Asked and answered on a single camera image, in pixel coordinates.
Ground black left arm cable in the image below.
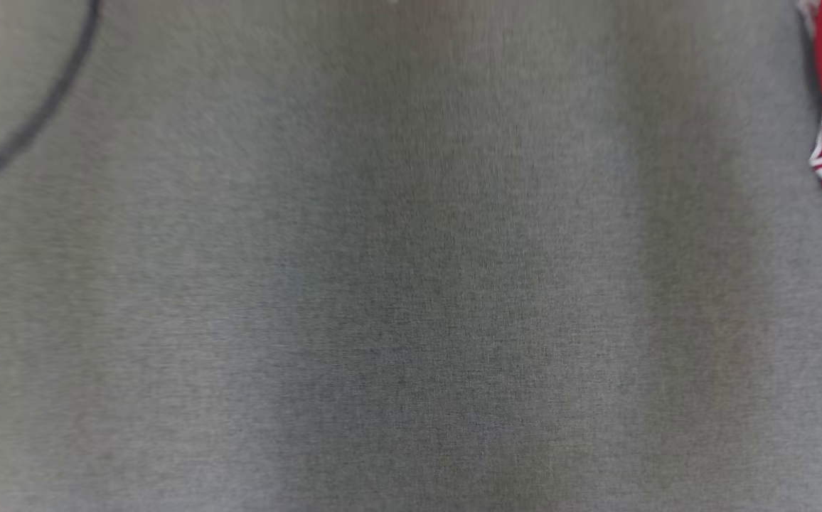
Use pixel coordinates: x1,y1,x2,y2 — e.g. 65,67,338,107
0,0,103,194

